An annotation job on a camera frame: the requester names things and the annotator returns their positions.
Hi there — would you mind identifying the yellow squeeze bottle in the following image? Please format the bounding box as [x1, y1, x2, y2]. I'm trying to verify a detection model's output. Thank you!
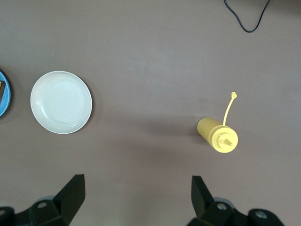
[197, 91, 239, 154]

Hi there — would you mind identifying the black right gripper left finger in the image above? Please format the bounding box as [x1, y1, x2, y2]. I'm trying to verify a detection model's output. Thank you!
[53, 174, 86, 225]

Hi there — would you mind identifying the thin black looped cable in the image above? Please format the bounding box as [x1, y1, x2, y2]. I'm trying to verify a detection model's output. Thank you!
[223, 0, 271, 33]

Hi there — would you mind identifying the beige round plate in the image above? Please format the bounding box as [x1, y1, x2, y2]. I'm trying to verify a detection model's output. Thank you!
[30, 70, 93, 135]

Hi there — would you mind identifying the brown crust bread slice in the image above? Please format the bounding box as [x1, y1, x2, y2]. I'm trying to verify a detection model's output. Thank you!
[0, 80, 7, 106]

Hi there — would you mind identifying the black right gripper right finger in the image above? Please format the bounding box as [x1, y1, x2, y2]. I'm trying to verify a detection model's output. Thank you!
[191, 175, 215, 220]

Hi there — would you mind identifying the blue round plate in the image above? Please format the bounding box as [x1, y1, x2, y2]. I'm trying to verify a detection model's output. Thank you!
[0, 69, 12, 118]

